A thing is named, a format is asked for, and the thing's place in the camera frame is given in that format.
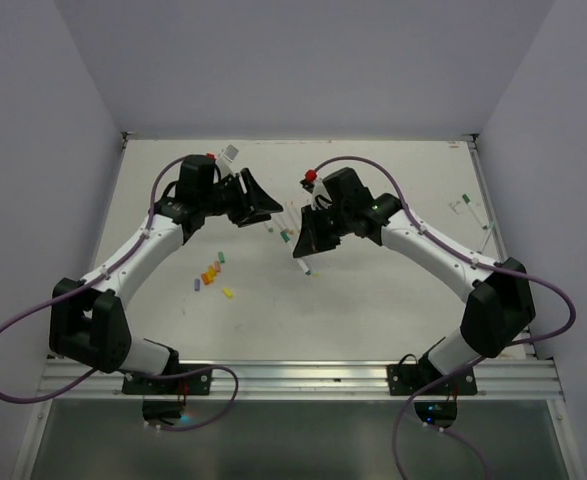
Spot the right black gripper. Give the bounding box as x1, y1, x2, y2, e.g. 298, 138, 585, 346
295, 200, 353, 254

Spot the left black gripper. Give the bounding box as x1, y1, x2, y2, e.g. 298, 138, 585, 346
200, 167, 282, 226

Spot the yellow cap marker front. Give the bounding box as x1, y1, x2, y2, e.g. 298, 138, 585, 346
282, 207, 296, 235

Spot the peach cap marker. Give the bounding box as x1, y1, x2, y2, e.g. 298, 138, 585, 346
272, 215, 289, 233

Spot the mint cap marker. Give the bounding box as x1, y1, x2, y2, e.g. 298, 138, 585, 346
478, 221, 495, 252

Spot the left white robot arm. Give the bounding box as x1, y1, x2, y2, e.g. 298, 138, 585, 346
49, 154, 283, 393

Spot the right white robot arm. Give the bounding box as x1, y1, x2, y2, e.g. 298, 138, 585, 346
293, 167, 535, 393

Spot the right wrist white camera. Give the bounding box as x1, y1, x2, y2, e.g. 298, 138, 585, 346
300, 169, 333, 210

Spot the wrist white camera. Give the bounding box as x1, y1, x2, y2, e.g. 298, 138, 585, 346
300, 169, 333, 210
216, 144, 239, 179

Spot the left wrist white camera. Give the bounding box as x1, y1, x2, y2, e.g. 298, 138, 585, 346
216, 144, 239, 179

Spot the aluminium front rail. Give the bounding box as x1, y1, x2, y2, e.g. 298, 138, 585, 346
36, 359, 564, 401

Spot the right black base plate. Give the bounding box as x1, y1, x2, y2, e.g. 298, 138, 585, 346
386, 363, 478, 396

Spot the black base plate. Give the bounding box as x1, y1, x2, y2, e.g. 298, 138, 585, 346
386, 363, 478, 396
121, 363, 213, 397

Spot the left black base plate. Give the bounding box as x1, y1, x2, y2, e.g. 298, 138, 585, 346
121, 363, 213, 397

